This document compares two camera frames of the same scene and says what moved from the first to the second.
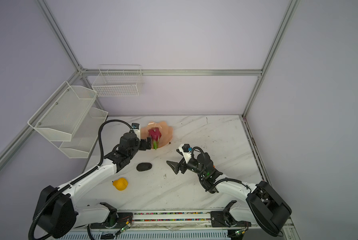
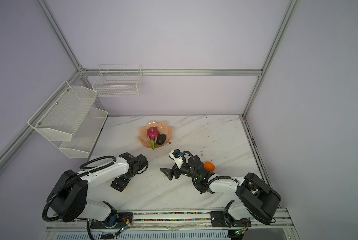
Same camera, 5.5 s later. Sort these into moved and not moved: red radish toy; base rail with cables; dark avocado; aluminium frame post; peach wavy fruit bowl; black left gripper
Moved: dark avocado; black left gripper
Not moved: base rail with cables; peach wavy fruit bowl; aluminium frame post; red radish toy
